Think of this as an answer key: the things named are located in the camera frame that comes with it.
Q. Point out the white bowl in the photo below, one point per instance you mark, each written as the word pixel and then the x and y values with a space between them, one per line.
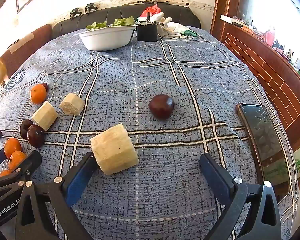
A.
pixel 106 38

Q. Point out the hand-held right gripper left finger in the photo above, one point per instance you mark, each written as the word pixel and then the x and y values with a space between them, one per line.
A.
pixel 81 173

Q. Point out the smartphone with brown case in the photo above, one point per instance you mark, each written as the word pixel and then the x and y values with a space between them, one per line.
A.
pixel 263 142

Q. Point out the brown armchair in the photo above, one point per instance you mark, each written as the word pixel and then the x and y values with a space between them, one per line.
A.
pixel 27 45

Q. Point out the white glove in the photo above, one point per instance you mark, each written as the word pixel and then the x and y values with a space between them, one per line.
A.
pixel 162 17

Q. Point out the red plastic bag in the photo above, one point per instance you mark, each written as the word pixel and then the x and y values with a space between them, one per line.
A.
pixel 150 10

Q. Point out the black sofa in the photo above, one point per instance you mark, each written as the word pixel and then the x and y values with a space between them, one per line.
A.
pixel 110 15

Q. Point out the black box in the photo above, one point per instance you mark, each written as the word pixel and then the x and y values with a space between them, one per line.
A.
pixel 146 32

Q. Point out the white and green cloth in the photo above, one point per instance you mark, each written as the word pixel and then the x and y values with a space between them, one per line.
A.
pixel 177 28

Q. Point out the green lettuce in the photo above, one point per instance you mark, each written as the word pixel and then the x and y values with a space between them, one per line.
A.
pixel 121 22

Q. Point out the wooden partition counter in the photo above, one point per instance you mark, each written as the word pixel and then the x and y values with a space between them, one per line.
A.
pixel 270 65

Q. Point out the orange tangerine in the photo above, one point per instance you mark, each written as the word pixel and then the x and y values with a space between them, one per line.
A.
pixel 12 147
pixel 3 173
pixel 38 93
pixel 17 160

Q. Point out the large dark red plum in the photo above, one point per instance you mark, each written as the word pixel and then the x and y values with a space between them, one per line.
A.
pixel 161 106

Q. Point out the black clamp device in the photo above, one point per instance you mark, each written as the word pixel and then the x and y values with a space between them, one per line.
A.
pixel 75 12
pixel 90 7

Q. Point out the blue plaid tablecloth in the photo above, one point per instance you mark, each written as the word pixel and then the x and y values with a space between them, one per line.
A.
pixel 150 75

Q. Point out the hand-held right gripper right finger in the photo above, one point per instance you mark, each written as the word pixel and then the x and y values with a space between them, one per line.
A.
pixel 211 170

